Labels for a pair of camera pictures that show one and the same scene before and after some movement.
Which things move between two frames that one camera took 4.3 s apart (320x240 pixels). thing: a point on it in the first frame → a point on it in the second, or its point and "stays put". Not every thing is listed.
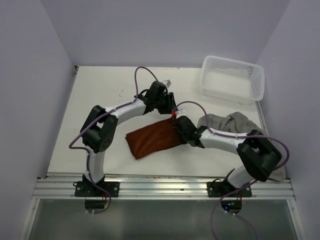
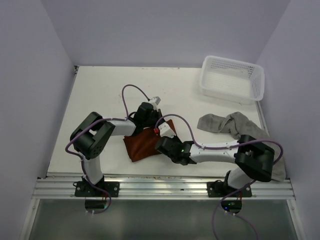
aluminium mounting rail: [162, 189] stays put
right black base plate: [220, 189] stays put
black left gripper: [170, 98] → [157, 112]
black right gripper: [182, 141] → [175, 138]
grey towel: [234, 122] stays put
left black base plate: [89, 189] stays put
